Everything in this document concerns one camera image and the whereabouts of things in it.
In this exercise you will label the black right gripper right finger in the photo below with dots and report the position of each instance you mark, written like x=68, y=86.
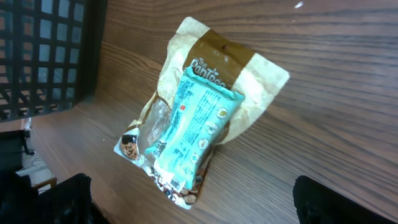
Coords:
x=318, y=204

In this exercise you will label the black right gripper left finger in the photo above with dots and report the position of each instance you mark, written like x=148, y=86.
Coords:
x=68, y=202

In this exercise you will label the teal wet wipes pack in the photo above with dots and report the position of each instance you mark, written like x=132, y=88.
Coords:
x=200, y=111

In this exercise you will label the grey plastic basket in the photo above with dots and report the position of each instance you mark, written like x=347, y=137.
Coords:
x=50, y=51

